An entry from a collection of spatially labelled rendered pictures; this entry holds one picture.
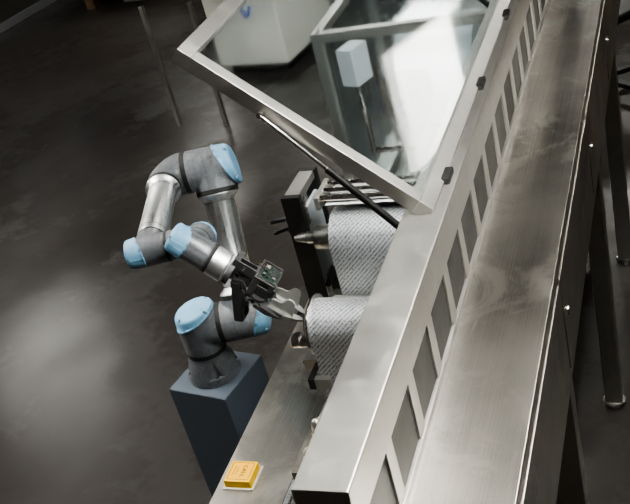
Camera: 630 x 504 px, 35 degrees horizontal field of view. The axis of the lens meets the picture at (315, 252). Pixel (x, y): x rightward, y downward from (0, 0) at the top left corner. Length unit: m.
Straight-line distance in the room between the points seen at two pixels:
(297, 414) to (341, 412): 1.23
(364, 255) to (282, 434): 0.53
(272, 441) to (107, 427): 1.89
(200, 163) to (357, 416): 1.42
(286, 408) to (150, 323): 2.34
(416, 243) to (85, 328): 3.51
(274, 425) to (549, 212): 0.94
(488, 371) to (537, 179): 0.68
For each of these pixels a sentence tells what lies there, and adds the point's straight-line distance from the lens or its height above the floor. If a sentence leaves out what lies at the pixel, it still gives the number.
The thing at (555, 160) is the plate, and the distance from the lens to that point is 2.43.
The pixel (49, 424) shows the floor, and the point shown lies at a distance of 4.62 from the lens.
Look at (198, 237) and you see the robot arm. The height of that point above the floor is 1.50.
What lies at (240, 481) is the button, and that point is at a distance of 2.52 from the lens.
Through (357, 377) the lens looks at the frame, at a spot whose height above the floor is 1.65.
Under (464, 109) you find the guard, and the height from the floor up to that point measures 1.67.
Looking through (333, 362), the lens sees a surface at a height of 1.19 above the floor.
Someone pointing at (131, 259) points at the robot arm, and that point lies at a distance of 2.46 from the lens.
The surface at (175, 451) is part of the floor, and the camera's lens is 4.17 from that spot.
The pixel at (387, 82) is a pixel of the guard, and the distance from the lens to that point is 2.15.
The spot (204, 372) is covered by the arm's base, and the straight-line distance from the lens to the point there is 2.85.
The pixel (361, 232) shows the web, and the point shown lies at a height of 1.38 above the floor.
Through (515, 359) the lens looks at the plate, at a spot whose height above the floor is 1.44.
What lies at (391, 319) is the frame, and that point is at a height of 1.65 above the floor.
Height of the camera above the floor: 2.58
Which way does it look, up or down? 30 degrees down
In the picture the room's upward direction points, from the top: 16 degrees counter-clockwise
